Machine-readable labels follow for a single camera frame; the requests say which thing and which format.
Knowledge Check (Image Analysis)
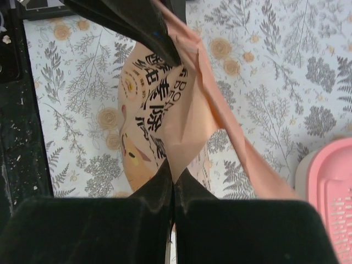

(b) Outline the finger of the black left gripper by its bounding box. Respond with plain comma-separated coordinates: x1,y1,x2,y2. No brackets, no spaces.
63,0,181,66
163,0,186,24

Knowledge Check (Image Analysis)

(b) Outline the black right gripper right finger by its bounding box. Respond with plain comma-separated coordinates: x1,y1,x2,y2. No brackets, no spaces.
174,170,338,263

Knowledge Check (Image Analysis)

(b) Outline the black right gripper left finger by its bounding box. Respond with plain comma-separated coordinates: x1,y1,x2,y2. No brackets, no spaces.
1,161,173,263

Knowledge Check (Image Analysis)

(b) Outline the orange cat litter bag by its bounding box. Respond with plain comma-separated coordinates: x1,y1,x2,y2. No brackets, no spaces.
117,0,300,264

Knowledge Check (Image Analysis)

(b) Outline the pink cat litter box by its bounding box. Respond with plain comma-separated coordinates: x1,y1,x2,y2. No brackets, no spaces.
295,137,351,263

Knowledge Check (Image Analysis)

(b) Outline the floral patterned table mat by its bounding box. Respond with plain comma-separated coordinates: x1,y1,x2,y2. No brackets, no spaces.
24,1,351,197

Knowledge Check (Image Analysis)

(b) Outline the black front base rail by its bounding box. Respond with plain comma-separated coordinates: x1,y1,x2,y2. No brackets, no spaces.
1,1,52,213

